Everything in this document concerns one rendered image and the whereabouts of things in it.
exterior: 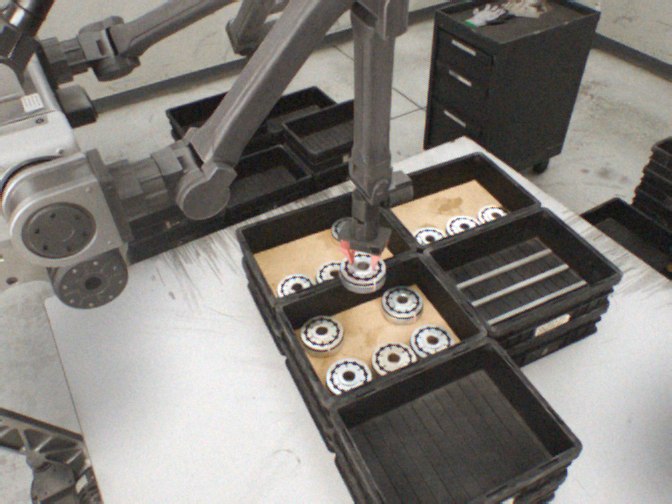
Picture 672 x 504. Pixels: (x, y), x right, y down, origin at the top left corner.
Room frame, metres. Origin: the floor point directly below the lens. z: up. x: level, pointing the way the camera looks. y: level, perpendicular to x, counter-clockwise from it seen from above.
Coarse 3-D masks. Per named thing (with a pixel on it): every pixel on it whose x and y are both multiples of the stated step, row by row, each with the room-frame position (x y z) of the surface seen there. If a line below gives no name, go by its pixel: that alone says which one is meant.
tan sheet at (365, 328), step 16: (416, 288) 1.02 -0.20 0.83; (368, 304) 0.97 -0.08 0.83; (352, 320) 0.92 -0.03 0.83; (368, 320) 0.92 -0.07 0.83; (384, 320) 0.91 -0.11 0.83; (432, 320) 0.91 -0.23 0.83; (352, 336) 0.87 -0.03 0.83; (368, 336) 0.87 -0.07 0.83; (384, 336) 0.86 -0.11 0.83; (400, 336) 0.86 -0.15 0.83; (352, 352) 0.82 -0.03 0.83; (368, 352) 0.82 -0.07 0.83; (320, 368) 0.78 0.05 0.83; (368, 368) 0.77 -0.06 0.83
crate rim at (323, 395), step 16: (416, 256) 1.03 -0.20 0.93; (432, 272) 0.98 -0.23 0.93; (320, 288) 0.94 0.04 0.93; (336, 288) 0.94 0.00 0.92; (448, 288) 0.92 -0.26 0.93; (288, 304) 0.89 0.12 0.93; (464, 304) 0.87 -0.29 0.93; (288, 320) 0.84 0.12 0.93; (288, 336) 0.81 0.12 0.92; (480, 336) 0.78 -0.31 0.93; (304, 352) 0.75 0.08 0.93; (448, 352) 0.74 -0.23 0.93; (304, 368) 0.72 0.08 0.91; (400, 368) 0.70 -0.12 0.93; (320, 384) 0.67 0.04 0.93; (320, 400) 0.65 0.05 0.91; (336, 400) 0.63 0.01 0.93
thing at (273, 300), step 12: (348, 192) 1.30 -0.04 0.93; (312, 204) 1.26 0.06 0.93; (324, 204) 1.26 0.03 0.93; (276, 216) 1.21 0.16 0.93; (288, 216) 1.22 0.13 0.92; (384, 216) 1.19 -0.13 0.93; (240, 228) 1.17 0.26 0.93; (396, 228) 1.15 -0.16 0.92; (240, 240) 1.12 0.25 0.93; (408, 240) 1.09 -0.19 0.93; (408, 252) 1.05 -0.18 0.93; (252, 264) 1.03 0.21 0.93; (264, 276) 0.99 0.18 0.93; (264, 288) 0.95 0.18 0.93; (312, 288) 0.94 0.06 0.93; (276, 300) 0.91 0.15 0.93
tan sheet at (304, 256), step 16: (304, 240) 1.22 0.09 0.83; (320, 240) 1.22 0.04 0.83; (256, 256) 1.16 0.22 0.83; (272, 256) 1.16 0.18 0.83; (288, 256) 1.16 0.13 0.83; (304, 256) 1.15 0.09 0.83; (320, 256) 1.15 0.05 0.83; (336, 256) 1.15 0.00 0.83; (384, 256) 1.14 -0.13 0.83; (272, 272) 1.10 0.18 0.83; (288, 272) 1.09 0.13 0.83; (304, 272) 1.09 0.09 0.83; (272, 288) 1.04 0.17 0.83
